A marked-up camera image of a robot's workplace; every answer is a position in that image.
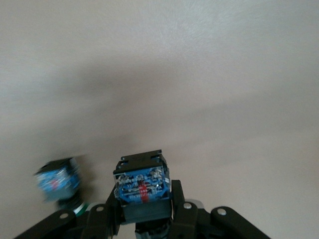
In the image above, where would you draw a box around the red push button switch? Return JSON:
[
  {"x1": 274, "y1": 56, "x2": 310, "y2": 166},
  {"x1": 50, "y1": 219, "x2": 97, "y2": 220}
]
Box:
[{"x1": 112, "y1": 149, "x2": 174, "y2": 239}]

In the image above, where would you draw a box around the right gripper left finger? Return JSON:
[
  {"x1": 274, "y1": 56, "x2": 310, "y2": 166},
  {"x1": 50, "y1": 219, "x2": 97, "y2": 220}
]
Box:
[{"x1": 14, "y1": 185, "x2": 125, "y2": 239}]

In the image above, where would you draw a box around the green push button switch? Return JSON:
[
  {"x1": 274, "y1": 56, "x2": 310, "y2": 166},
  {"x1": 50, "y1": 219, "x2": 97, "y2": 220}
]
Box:
[{"x1": 33, "y1": 156, "x2": 90, "y2": 217}]

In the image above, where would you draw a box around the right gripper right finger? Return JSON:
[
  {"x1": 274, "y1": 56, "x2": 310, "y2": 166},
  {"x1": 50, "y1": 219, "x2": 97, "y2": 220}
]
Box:
[{"x1": 169, "y1": 179, "x2": 271, "y2": 239}]

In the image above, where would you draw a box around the brown table cover sheet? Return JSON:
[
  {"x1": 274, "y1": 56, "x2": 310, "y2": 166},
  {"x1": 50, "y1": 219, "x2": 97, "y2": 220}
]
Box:
[{"x1": 0, "y1": 0, "x2": 319, "y2": 239}]

